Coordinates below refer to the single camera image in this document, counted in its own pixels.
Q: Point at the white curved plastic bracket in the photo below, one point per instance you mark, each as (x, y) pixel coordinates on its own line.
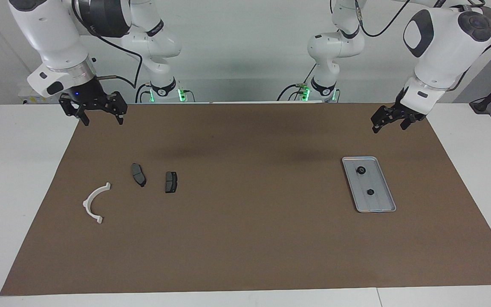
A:
(87, 204)

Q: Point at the elongated dark brake pad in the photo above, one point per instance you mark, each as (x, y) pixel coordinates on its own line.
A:
(138, 175)

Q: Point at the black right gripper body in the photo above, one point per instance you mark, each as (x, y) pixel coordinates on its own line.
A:
(88, 96)

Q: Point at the silver metal tray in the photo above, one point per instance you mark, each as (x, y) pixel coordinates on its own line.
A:
(377, 201)

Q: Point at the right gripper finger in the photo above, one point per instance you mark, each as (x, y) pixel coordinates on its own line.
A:
(85, 119)
(120, 118)

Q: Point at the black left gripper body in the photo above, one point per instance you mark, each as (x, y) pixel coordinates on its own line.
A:
(399, 111)

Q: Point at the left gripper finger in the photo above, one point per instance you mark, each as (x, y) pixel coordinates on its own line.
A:
(376, 124)
(407, 125)

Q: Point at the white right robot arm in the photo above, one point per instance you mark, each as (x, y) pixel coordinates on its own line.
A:
(53, 38)

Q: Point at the brown table mat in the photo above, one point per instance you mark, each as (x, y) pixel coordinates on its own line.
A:
(245, 238)

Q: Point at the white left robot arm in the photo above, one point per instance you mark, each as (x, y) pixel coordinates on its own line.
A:
(441, 47)

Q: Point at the rectangular dark brake pad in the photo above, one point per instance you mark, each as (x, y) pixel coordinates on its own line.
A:
(171, 182)

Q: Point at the large black bearing gear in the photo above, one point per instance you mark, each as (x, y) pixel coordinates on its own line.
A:
(361, 170)

